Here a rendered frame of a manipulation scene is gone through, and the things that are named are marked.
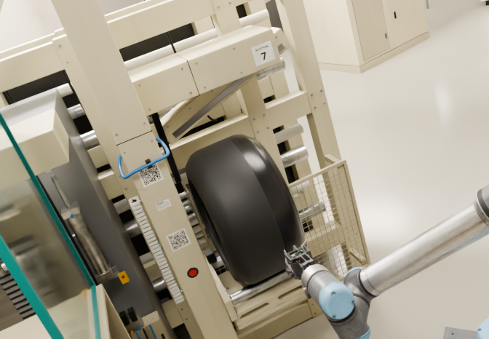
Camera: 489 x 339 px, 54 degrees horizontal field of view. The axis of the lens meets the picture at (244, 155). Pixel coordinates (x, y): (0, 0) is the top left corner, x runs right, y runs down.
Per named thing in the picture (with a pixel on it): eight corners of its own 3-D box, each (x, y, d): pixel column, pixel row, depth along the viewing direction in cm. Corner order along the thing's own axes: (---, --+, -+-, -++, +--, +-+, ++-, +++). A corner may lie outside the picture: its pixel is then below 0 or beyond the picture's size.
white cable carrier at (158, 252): (176, 304, 191) (129, 204, 172) (174, 297, 195) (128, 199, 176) (186, 299, 192) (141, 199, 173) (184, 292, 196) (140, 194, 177)
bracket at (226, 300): (232, 322, 187) (224, 303, 183) (205, 269, 223) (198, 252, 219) (239, 318, 188) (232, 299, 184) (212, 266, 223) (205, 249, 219)
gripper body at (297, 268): (303, 243, 156) (319, 257, 145) (311, 265, 158) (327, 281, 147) (282, 253, 154) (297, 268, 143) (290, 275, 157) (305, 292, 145)
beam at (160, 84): (145, 117, 189) (131, 81, 183) (137, 104, 212) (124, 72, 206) (282, 62, 201) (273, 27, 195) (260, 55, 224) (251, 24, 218)
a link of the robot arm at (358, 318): (376, 318, 143) (359, 288, 139) (370, 351, 134) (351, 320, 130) (347, 321, 148) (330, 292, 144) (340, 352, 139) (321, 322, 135)
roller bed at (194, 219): (172, 261, 228) (148, 209, 216) (166, 246, 241) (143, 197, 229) (209, 244, 232) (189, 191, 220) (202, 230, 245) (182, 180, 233)
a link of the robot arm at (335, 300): (335, 329, 130) (319, 302, 127) (316, 306, 142) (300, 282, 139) (362, 308, 132) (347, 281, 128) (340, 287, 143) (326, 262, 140)
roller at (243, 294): (230, 302, 188) (225, 294, 191) (232, 308, 191) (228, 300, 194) (308, 263, 195) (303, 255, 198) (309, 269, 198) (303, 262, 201)
